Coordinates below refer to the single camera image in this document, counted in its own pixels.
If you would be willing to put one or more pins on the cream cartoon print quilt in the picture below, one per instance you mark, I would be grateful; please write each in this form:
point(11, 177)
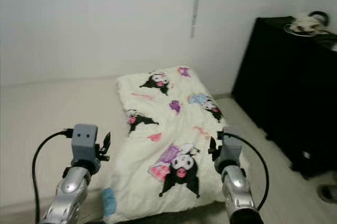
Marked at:
point(179, 121)

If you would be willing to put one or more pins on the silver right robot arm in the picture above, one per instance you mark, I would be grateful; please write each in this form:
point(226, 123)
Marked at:
point(239, 195)

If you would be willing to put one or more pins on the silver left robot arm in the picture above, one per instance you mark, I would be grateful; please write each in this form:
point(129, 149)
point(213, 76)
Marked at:
point(68, 195)

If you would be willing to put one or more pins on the white sheeted mattress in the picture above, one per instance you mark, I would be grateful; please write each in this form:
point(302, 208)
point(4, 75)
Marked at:
point(52, 108)

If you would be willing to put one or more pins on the black fabric wardrobe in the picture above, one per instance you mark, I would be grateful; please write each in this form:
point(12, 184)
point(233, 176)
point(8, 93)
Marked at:
point(289, 90)

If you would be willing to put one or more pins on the grey slipper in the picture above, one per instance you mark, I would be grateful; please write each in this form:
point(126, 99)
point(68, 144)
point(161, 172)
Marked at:
point(328, 194)

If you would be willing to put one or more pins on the crumpled beige cloth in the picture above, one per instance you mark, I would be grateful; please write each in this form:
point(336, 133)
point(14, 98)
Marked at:
point(305, 22)

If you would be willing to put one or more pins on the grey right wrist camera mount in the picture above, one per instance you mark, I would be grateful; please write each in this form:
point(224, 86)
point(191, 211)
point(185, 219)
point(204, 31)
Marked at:
point(230, 153)

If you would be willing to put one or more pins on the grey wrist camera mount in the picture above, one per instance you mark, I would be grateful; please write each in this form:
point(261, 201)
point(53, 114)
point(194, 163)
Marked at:
point(84, 145)
point(230, 153)

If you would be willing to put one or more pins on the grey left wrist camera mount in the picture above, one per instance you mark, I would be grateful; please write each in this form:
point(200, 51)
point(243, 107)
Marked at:
point(84, 145)

